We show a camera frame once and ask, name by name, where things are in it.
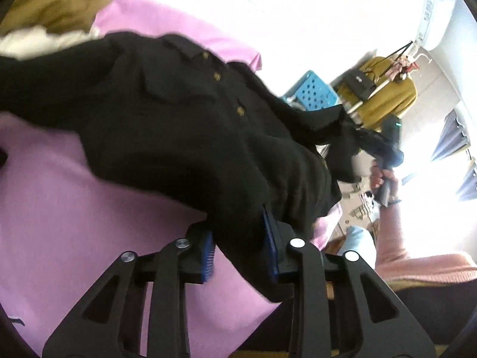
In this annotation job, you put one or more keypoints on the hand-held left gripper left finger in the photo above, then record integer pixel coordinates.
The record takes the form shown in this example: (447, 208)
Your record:
(207, 257)

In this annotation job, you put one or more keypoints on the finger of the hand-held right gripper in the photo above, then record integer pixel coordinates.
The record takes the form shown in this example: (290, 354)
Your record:
(367, 140)

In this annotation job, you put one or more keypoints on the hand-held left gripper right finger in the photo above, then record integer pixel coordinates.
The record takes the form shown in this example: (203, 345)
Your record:
(269, 248)

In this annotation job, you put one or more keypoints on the black button jacket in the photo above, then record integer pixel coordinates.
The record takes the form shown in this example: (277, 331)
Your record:
(179, 130)

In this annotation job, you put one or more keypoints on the black shoulder bag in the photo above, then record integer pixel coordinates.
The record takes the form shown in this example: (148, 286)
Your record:
(359, 84)

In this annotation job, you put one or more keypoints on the person's right forearm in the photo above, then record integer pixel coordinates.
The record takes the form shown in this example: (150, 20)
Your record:
(391, 231)

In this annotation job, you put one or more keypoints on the person's right hand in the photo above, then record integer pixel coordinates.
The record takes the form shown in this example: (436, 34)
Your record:
(376, 179)

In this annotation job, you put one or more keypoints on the mustard yellow hanging garment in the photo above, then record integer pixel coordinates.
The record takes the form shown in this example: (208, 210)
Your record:
(391, 97)

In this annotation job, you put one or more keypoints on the pair of shoes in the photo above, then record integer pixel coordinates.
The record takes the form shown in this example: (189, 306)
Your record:
(363, 209)

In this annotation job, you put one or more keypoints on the blue perforated plastic basket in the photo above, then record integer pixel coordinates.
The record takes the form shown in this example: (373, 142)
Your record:
(316, 91)

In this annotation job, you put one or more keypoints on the pale blue cloth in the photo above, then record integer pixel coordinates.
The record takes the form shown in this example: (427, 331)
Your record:
(357, 244)

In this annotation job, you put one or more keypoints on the white air conditioner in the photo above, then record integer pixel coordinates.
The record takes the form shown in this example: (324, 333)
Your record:
(436, 15)

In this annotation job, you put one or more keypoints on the pink bed sheet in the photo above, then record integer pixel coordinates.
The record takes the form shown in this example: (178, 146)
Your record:
(74, 209)

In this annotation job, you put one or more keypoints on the white fluffy garment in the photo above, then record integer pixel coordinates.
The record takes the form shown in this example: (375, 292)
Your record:
(33, 41)

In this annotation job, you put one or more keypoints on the olive brown garment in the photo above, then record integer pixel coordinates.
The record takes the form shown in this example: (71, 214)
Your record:
(59, 3)

